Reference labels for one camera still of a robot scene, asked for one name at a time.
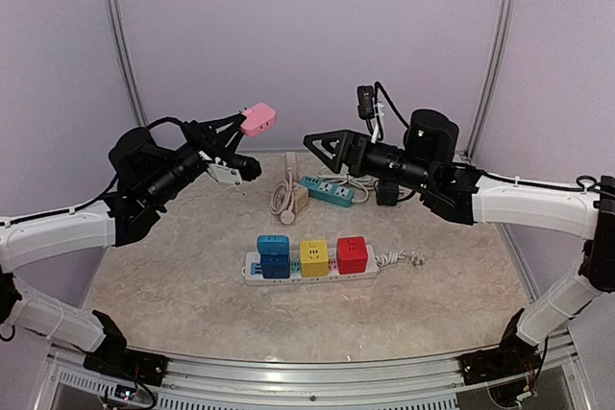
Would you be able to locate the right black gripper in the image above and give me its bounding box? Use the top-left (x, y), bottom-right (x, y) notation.
top-left (303, 128), bottom-right (434, 193)

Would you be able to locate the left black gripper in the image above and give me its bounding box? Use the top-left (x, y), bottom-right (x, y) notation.
top-left (145, 115), bottom-right (247, 206)

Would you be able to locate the pink plug adapter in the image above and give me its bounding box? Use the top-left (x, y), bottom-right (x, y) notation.
top-left (240, 103), bottom-right (277, 137)

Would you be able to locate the red cube socket adapter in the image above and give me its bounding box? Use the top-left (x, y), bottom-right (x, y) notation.
top-left (336, 236), bottom-right (369, 275)

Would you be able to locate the light blue adapter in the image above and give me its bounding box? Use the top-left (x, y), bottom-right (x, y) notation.
top-left (257, 235), bottom-right (290, 262)

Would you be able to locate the yellow cube socket adapter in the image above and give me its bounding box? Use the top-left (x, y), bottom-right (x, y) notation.
top-left (299, 240), bottom-right (329, 278)

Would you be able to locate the white multicolour power strip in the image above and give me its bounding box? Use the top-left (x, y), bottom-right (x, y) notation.
top-left (240, 249), bottom-right (428, 288)

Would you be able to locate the dark blue cube socket adapter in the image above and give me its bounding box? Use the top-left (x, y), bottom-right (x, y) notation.
top-left (260, 254), bottom-right (290, 279)

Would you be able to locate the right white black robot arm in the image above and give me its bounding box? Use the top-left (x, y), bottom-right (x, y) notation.
top-left (303, 109), bottom-right (614, 375)

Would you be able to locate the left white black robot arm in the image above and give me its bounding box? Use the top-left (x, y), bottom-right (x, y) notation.
top-left (1, 112), bottom-right (259, 376)

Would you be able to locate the dark green cube adapter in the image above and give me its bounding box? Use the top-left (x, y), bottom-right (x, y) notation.
top-left (375, 180), bottom-right (414, 206)

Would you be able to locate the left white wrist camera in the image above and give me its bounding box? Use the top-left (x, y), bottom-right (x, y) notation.
top-left (207, 155), bottom-right (262, 185)

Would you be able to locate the teal power strip with cord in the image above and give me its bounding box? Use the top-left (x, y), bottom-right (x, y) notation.
top-left (300, 167), bottom-right (376, 208)

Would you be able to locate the beige extension cord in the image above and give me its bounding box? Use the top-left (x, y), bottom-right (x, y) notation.
top-left (267, 152), bottom-right (309, 226)

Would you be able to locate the left aluminium corner post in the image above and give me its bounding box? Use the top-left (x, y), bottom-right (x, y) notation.
top-left (104, 0), bottom-right (148, 127)

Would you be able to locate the aluminium corner post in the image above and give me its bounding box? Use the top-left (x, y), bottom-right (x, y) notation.
top-left (464, 0), bottom-right (515, 160)
top-left (104, 0), bottom-right (148, 127)

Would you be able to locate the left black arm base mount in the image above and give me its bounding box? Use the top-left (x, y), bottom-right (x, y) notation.
top-left (84, 310), bottom-right (169, 386)

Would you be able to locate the right aluminium corner post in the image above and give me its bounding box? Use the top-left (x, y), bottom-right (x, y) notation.
top-left (464, 0), bottom-right (515, 160)

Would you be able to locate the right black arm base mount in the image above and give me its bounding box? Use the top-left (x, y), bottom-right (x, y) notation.
top-left (457, 309), bottom-right (541, 385)

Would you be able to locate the aluminium front frame rail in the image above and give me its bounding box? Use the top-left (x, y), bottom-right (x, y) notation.
top-left (33, 330), bottom-right (596, 409)

